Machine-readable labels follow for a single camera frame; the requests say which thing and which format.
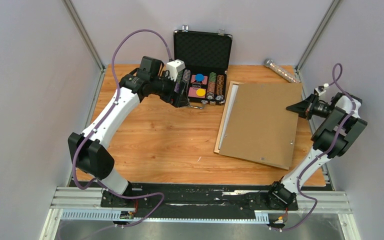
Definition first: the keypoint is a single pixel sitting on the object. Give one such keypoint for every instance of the blue round chip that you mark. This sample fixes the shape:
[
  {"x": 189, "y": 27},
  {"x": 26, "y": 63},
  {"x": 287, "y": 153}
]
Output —
[{"x": 199, "y": 78}]

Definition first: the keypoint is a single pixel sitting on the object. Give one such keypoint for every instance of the red forest photo print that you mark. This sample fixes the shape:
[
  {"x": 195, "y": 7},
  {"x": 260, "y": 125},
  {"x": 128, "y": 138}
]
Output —
[{"x": 228, "y": 106}]

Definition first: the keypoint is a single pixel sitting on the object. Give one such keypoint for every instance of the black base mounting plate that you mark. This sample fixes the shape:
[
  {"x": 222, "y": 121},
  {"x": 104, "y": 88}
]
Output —
[{"x": 194, "y": 201}]

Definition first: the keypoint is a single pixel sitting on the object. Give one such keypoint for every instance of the black poker chip case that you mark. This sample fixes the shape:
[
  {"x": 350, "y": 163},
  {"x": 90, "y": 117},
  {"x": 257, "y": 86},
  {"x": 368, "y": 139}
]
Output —
[{"x": 206, "y": 53}]

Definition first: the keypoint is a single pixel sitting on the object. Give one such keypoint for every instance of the brown cardboard backing board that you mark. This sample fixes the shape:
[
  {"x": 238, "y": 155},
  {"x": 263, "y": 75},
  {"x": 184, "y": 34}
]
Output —
[{"x": 261, "y": 122}]

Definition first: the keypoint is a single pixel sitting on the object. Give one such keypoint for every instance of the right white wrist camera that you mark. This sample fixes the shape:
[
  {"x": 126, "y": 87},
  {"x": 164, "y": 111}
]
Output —
[{"x": 321, "y": 89}]

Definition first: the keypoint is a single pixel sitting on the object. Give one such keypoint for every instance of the silver glitter tube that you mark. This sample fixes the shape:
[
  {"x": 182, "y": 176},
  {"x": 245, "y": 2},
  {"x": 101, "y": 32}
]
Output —
[{"x": 289, "y": 77}]

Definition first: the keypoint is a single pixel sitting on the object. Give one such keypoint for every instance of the yellow round chip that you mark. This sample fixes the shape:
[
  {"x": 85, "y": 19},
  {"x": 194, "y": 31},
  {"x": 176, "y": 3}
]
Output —
[{"x": 201, "y": 92}]

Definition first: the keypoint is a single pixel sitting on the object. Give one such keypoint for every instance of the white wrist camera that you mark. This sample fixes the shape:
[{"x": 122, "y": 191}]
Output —
[
  {"x": 321, "y": 89},
  {"x": 174, "y": 67}
]

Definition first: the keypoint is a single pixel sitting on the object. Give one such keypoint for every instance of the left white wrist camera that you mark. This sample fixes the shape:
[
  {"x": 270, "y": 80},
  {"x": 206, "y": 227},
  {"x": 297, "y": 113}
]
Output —
[{"x": 174, "y": 67}]

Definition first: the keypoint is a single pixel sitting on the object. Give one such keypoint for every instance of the light wooden picture frame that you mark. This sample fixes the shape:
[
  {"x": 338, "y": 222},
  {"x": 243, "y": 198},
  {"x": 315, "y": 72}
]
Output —
[{"x": 223, "y": 119}]

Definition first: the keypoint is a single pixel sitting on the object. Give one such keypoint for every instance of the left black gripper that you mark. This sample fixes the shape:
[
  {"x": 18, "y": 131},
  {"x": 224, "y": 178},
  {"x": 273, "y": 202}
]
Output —
[{"x": 171, "y": 97}]

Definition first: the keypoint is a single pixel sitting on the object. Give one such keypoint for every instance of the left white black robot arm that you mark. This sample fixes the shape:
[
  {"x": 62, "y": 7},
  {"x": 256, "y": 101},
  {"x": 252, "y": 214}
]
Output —
[{"x": 89, "y": 149}]

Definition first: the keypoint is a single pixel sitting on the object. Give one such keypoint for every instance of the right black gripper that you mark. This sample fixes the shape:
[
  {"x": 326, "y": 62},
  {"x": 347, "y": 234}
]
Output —
[{"x": 302, "y": 108}]

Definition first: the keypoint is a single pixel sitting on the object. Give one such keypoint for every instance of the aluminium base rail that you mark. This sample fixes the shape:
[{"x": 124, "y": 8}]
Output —
[{"x": 72, "y": 203}]

